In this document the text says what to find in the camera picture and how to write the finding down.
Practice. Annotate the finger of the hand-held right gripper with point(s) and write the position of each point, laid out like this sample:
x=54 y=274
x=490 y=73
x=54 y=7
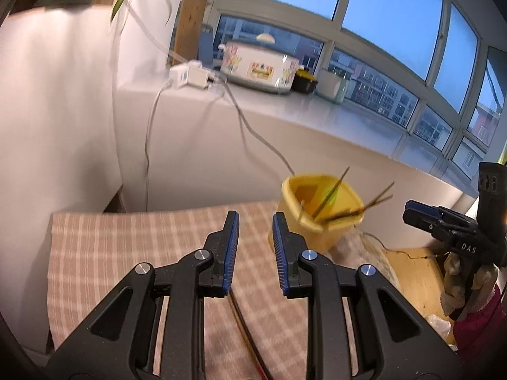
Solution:
x=426 y=209
x=435 y=227

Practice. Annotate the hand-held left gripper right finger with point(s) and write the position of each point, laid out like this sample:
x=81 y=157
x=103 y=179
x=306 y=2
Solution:
x=279 y=253

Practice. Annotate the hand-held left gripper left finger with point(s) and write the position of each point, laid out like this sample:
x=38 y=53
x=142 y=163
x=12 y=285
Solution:
x=231 y=253

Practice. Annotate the yellow plastic cup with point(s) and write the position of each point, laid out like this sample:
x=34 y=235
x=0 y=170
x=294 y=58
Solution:
x=317 y=237

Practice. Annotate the person's right forearm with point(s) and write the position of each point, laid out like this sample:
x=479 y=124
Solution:
x=483 y=324

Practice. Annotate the person's right hand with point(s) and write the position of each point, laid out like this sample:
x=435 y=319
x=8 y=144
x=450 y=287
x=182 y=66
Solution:
x=451 y=285

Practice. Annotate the wooden side table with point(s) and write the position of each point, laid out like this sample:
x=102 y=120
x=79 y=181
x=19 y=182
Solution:
x=416 y=285

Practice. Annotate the crumpled clear plastic wrapper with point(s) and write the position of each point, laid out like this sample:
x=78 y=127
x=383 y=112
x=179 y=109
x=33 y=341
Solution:
x=437 y=326

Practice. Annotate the checked beige tablecloth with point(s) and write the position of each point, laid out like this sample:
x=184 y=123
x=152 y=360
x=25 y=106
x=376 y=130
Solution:
x=119 y=245

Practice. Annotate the white and green container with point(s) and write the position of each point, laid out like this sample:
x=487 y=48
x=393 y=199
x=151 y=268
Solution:
x=330 y=87

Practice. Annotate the black and yellow box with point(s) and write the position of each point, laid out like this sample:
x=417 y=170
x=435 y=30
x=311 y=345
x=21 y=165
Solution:
x=305 y=82

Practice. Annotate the white floral slow cooker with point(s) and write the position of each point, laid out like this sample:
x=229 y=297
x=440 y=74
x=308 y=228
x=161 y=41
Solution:
x=257 y=67

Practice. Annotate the wooden board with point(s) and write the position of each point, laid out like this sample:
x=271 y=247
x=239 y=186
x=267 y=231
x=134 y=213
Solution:
x=192 y=16

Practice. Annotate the window with grey frame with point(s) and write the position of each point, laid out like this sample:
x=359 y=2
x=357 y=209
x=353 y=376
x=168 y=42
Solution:
x=388 y=8

